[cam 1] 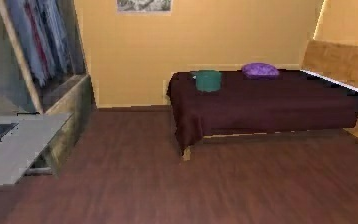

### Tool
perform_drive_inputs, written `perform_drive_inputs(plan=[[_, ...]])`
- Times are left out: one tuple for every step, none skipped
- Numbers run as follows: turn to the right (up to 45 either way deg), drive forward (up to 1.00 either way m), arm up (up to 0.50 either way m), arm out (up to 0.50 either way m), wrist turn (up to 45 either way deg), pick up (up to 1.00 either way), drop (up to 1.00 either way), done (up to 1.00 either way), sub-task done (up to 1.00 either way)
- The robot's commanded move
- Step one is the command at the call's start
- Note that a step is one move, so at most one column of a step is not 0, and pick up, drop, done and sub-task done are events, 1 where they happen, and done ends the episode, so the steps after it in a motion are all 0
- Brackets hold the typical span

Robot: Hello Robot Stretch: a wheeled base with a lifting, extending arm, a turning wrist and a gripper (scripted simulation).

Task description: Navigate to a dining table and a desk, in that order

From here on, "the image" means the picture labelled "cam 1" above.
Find grey desk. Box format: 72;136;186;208
0;112;74;188

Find teal pillow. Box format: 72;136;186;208
191;69;223;93

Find bed with dark maroon cover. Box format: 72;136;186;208
162;39;358;162

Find purple pillow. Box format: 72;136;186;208
241;62;281;80

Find wooden open wardrobe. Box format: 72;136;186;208
0;0;95;178

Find hanging grey blue clothes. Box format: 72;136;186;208
5;0;80;88

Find framed grey wall picture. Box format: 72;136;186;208
116;0;172;14

